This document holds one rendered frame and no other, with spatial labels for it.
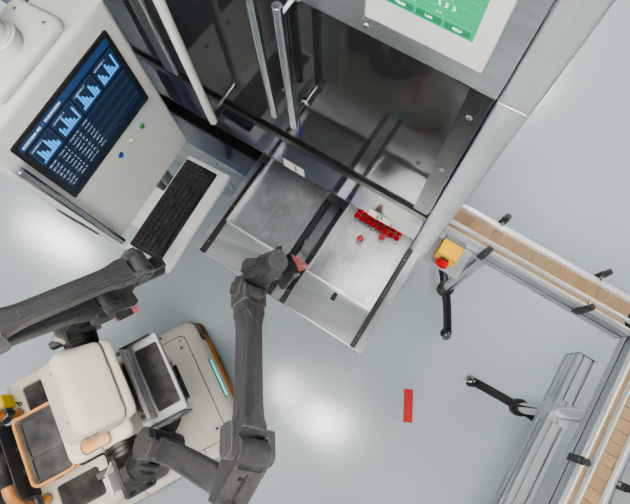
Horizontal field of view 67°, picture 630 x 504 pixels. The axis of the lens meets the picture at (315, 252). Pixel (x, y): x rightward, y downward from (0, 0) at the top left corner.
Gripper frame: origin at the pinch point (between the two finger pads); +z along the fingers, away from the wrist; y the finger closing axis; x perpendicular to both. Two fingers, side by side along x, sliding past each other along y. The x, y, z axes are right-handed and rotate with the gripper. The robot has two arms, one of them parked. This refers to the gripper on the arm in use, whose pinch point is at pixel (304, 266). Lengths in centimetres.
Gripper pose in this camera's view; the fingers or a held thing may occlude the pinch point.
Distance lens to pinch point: 133.0
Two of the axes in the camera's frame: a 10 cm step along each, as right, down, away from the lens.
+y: -4.3, -8.0, 4.2
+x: -5.5, 6.0, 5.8
